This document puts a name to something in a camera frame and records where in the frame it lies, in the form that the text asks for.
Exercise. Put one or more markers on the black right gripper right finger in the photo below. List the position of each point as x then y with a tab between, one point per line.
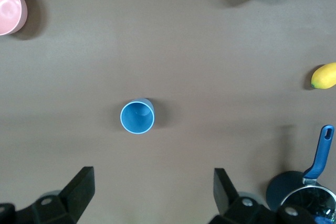
227	195

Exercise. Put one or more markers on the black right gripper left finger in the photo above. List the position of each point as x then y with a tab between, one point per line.
78	192

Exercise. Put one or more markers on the blue plastic cup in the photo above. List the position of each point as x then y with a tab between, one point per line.
136	116

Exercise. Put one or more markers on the glass lid blue knob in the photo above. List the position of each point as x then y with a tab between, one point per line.
309	197

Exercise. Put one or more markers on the yellow mango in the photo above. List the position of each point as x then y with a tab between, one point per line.
325	77

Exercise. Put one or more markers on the pink bowl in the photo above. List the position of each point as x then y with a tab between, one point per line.
9	9

